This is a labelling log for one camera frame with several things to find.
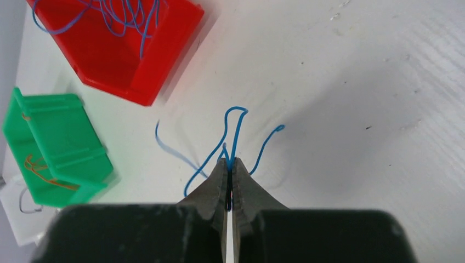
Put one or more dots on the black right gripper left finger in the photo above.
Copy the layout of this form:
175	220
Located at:
192	230

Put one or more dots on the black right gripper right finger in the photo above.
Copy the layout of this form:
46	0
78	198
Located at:
265	230

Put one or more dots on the green plastic bin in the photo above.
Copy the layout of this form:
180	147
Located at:
57	150

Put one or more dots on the clear plastic bin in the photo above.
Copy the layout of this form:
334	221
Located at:
28	219

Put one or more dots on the red plastic bin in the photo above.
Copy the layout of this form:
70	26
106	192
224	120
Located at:
124	48

